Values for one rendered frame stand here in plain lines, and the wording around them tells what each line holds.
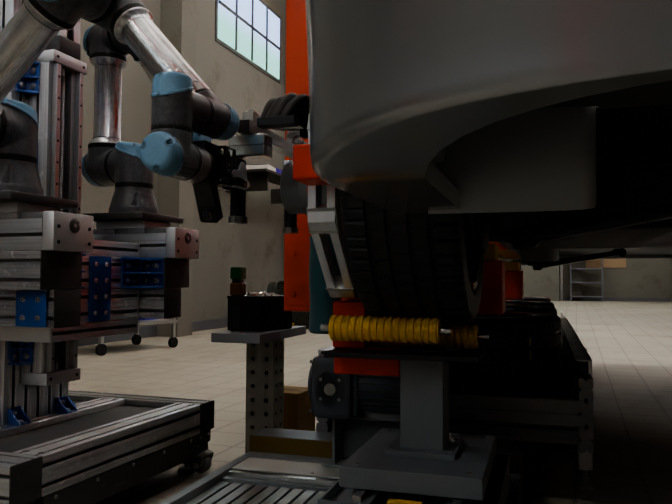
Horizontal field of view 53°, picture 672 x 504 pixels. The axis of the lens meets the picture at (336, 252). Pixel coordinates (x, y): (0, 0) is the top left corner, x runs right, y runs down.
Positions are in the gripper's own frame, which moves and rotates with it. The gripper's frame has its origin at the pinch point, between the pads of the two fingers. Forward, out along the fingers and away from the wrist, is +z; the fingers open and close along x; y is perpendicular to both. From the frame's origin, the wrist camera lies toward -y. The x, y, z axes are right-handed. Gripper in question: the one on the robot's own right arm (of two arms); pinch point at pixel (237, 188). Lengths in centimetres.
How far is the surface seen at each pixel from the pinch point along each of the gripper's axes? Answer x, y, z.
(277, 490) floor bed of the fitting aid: 2, -78, 32
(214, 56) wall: 332, 263, 636
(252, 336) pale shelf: 19, -39, 54
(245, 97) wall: 328, 232, 723
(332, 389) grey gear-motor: -11, -51, 39
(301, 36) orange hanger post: 6, 57, 60
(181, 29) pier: 310, 252, 514
